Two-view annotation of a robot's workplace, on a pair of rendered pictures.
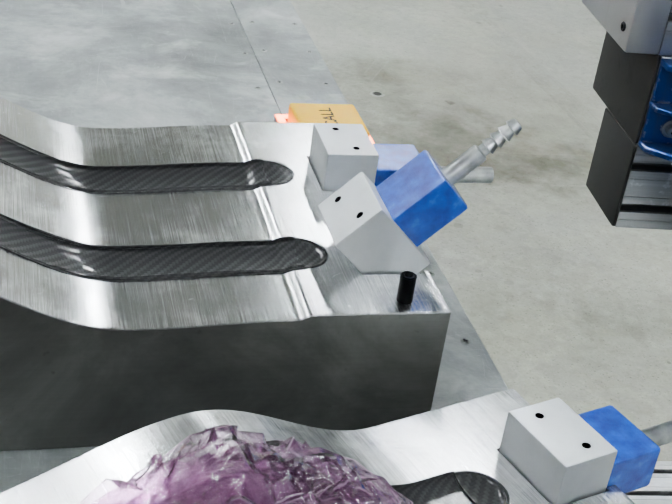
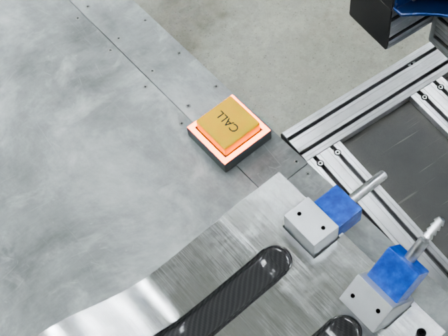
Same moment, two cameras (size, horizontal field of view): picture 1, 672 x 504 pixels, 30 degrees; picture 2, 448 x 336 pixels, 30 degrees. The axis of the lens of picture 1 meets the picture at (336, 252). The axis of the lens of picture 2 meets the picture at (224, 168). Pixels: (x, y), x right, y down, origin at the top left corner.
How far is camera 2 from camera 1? 0.64 m
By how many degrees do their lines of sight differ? 31
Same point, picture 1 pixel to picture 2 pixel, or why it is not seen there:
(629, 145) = (386, 9)
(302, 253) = (343, 326)
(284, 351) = not seen: outside the picture
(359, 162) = (329, 236)
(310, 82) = (169, 58)
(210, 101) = (130, 123)
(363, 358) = not seen: outside the picture
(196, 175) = (237, 283)
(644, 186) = (399, 23)
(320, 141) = (299, 232)
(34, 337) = not seen: outside the picture
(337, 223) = (364, 315)
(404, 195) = (394, 285)
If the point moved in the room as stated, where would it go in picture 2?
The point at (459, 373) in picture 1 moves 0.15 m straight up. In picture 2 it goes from (421, 300) to (439, 244)
